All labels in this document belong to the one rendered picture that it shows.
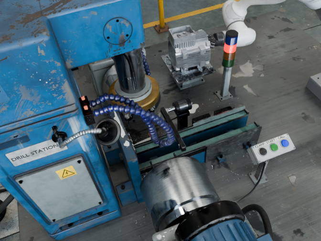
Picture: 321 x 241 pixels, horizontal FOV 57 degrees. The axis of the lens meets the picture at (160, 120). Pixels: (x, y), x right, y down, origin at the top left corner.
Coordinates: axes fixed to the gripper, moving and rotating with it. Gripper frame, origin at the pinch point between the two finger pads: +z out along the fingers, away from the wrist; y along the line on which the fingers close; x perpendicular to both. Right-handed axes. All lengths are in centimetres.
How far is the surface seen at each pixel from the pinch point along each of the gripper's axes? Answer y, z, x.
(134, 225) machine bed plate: 81, 47, 34
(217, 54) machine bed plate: -16.9, -30.4, 23.0
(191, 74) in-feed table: 10.2, -1.2, 15.2
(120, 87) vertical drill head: 57, 48, -23
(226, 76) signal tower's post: 22.5, -15.7, 8.6
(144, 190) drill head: 82, 44, 4
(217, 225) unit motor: 110, 34, -24
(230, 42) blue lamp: 23.0, -11.9, -12.9
